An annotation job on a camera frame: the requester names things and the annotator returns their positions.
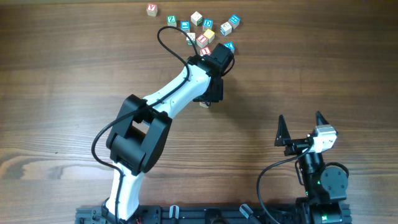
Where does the red V letter block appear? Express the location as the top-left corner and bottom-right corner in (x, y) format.
(146, 3), (158, 17)

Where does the green Z letter block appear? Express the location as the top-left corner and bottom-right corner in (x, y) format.
(167, 15), (177, 27)

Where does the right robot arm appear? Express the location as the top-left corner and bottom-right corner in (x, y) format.
(274, 111), (352, 224)

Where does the yellow top block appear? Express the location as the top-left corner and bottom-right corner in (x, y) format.
(203, 29), (215, 44)

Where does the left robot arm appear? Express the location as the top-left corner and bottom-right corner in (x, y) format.
(102, 44), (234, 223)

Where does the red I block upper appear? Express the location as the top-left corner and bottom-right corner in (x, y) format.
(196, 34), (208, 49)

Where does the blue picture block right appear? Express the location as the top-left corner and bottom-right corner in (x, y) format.
(228, 14), (241, 29)

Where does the white green top block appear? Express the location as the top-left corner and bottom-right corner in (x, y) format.
(190, 11), (203, 26)

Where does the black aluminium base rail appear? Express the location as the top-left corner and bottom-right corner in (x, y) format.
(74, 203), (353, 224)

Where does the white green picture block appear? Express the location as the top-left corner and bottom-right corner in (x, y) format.
(186, 32), (196, 45)

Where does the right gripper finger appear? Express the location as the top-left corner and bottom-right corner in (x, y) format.
(274, 114), (291, 147)
(315, 111), (329, 126)

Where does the blue X letter block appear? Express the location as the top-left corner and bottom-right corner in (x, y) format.
(224, 42), (235, 53)

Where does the white blue side block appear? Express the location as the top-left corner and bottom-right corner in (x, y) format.
(220, 22), (233, 36)

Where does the red A letter block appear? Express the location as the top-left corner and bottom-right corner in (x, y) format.
(200, 102), (210, 108)

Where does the red i block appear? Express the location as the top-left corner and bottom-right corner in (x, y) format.
(200, 47), (211, 56)
(196, 34), (208, 49)

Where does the blue D letter block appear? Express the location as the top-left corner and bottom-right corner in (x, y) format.
(202, 19), (213, 31)

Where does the blue picture block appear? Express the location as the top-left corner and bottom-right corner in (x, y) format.
(228, 14), (241, 29)
(180, 21), (190, 33)

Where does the red I block lower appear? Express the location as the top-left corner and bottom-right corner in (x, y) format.
(200, 47), (211, 56)

